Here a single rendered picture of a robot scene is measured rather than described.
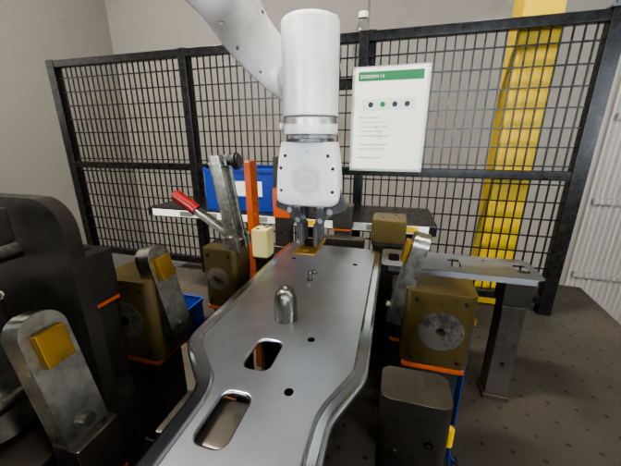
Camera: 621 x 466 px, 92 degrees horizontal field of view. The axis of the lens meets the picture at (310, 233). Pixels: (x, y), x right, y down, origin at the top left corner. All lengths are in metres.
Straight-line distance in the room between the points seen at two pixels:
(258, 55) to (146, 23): 2.68
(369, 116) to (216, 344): 0.82
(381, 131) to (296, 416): 0.86
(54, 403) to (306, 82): 0.43
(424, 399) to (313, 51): 0.43
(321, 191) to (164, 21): 2.73
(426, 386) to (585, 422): 0.56
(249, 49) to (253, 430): 0.50
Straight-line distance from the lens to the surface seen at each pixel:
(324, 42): 0.47
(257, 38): 0.55
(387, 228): 0.73
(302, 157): 0.46
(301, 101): 0.45
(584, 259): 2.44
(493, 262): 0.72
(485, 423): 0.79
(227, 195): 0.54
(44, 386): 0.34
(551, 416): 0.87
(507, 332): 0.75
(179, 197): 0.60
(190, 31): 2.91
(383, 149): 1.01
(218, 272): 0.58
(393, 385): 0.37
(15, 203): 0.37
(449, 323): 0.46
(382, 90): 1.03
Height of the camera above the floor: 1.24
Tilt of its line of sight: 17 degrees down
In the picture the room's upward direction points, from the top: straight up
